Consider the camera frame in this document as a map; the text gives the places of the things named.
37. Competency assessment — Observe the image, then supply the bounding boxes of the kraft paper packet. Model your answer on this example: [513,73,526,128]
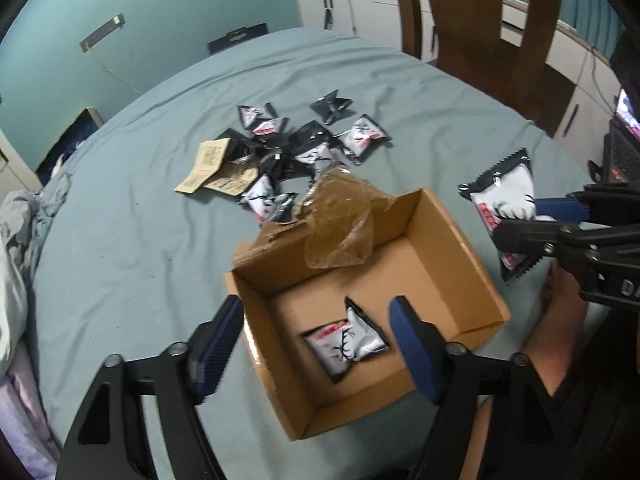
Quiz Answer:
[203,162,259,197]
[175,138,230,194]

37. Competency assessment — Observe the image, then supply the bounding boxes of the person's bare foot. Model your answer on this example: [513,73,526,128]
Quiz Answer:
[540,262,588,311]

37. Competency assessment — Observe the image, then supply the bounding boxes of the laptop computer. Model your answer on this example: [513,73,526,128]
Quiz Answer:
[603,89,640,183]

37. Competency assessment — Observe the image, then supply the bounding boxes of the open cardboard box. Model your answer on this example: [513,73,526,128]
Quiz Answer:
[224,188,510,441]

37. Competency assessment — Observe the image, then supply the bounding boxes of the brown wooden chair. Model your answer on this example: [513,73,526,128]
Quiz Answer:
[428,0,563,136]

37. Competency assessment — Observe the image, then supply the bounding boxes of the crumpled grey blanket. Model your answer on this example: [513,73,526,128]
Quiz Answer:
[0,172,70,373]

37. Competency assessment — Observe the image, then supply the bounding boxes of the white cabinet with drawers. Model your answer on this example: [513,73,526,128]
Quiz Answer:
[296,0,623,166]

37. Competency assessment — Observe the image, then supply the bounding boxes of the black red snack packet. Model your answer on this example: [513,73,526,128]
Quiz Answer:
[250,117,288,140]

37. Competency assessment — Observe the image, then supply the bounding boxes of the white deer snack top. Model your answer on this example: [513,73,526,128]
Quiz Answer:
[238,103,278,131]

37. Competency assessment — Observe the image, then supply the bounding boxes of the white door with handle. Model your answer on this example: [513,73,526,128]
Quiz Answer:
[0,131,42,203]

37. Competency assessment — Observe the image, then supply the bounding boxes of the metal wall bracket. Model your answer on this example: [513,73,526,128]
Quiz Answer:
[79,13,126,52]

